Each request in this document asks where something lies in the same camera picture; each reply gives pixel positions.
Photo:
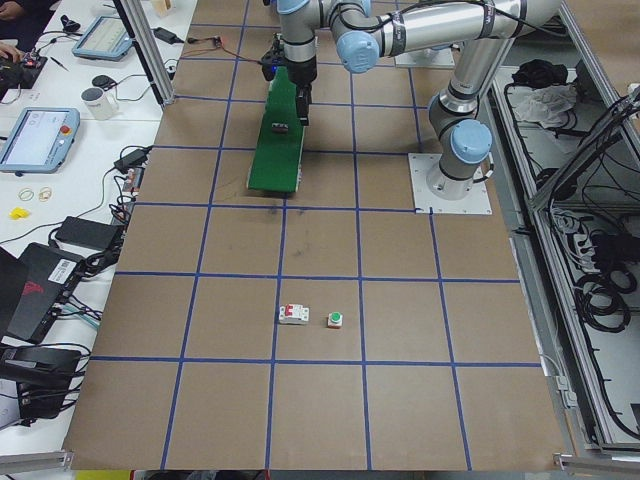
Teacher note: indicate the black computer mouse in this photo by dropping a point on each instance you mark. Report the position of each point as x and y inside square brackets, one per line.
[104, 82]

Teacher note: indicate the black laptop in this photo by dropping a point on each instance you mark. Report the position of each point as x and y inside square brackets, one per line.
[47, 276]

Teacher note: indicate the teach pendant far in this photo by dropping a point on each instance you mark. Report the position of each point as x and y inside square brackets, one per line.
[106, 38]

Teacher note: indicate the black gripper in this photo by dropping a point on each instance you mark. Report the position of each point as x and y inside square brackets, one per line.
[304, 71]

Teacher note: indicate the teach pendant near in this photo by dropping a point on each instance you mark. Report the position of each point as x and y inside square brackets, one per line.
[40, 140]

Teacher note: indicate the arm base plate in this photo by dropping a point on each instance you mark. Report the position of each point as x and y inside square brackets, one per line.
[434, 193]

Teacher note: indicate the green push button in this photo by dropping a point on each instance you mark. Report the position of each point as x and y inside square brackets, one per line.
[335, 320]

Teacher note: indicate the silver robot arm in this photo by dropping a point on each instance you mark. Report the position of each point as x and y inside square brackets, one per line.
[416, 33]

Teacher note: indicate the green conveyor belt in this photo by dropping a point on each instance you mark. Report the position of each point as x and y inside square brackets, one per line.
[276, 165]

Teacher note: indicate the white mug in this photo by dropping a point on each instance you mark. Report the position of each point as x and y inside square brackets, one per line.
[100, 104]

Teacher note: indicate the teach pendant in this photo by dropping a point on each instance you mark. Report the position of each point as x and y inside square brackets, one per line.
[106, 38]
[40, 140]

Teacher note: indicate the large black power brick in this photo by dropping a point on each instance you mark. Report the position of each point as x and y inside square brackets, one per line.
[88, 233]

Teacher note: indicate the aluminium frame post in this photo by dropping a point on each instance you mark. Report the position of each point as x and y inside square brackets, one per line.
[137, 26]

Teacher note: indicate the small dark capacitor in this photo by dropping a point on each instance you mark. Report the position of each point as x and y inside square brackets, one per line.
[279, 128]

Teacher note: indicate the white crumpled cloth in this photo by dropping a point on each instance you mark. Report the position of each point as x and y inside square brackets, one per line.
[548, 107]

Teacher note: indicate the white red circuit breaker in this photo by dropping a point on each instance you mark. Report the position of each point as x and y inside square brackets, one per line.
[293, 314]

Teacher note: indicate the black power adapter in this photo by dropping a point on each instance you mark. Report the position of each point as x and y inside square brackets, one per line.
[135, 158]

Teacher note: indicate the black docking device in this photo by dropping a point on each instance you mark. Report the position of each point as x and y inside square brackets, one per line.
[43, 377]

